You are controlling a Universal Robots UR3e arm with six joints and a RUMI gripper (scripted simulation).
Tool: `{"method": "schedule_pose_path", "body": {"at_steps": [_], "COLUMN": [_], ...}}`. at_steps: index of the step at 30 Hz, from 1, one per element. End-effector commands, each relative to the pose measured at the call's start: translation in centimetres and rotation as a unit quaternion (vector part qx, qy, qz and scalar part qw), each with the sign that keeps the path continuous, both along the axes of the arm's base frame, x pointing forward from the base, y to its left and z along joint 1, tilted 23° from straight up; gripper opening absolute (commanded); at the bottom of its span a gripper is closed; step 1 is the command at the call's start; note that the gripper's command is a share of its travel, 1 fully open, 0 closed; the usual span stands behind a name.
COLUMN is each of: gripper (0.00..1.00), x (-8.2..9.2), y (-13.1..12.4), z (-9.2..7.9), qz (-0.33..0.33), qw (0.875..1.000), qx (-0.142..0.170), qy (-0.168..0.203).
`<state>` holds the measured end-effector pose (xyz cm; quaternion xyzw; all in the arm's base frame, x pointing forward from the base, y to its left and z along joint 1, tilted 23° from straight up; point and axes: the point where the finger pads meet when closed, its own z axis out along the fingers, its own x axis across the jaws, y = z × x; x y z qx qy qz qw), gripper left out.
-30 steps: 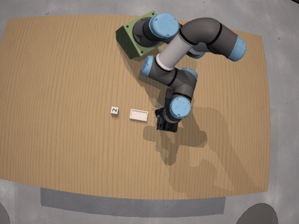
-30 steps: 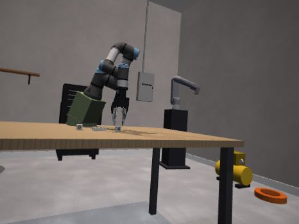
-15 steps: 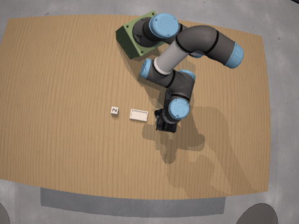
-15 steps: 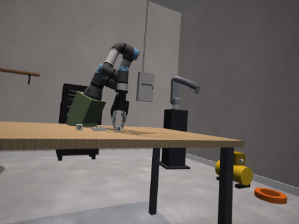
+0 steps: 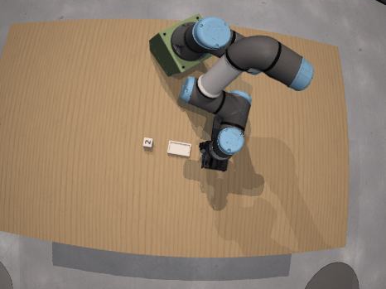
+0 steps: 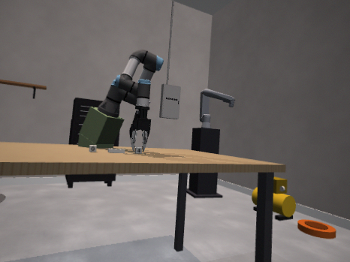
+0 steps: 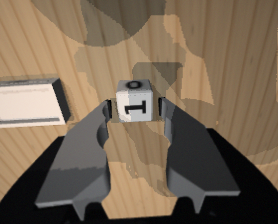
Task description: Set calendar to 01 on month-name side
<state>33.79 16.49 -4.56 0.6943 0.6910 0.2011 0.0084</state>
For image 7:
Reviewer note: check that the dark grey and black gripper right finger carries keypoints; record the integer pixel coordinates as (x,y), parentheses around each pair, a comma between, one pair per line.
(220,180)

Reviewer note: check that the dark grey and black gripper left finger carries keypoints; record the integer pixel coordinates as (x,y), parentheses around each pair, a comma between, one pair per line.
(71,173)

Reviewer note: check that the white number cube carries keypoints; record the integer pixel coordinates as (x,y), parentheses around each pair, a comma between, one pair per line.
(134,100)

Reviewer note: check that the white rectangular tray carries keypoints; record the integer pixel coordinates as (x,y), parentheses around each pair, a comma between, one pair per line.
(33,102)

